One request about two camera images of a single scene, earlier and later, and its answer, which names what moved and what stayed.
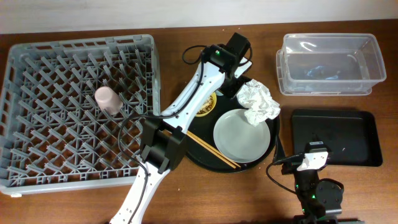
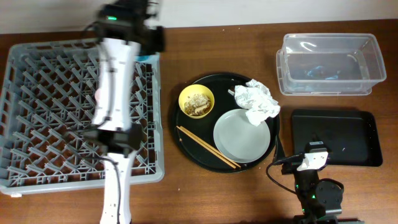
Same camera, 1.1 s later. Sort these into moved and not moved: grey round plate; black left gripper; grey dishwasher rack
Moved: black left gripper
Not moved: grey round plate; grey dishwasher rack
